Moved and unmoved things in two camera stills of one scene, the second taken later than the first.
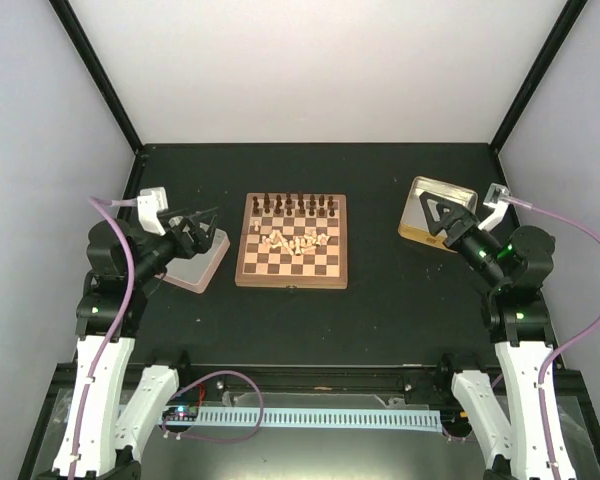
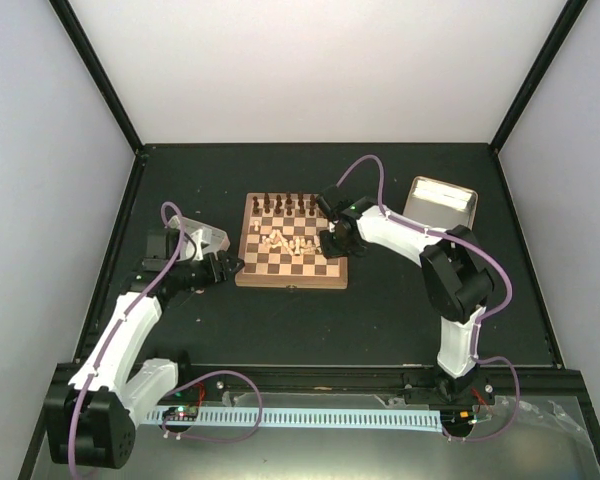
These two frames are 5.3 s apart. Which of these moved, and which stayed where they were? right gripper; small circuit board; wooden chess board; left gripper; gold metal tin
Moved: right gripper; left gripper
Stayed: wooden chess board; gold metal tin; small circuit board
